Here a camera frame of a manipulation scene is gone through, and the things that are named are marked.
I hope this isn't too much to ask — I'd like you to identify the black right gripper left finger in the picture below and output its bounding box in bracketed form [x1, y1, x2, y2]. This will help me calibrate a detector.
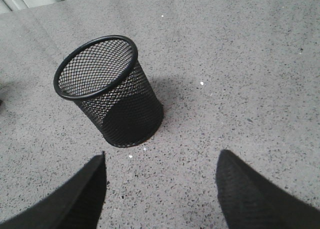
[0, 153, 107, 229]

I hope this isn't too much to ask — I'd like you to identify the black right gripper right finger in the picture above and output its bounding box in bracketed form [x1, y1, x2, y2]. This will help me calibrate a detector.
[216, 149, 320, 229]

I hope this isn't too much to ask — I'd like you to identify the black mesh pen bucket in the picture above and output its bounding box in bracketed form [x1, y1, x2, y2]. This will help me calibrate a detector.
[53, 35, 164, 148]

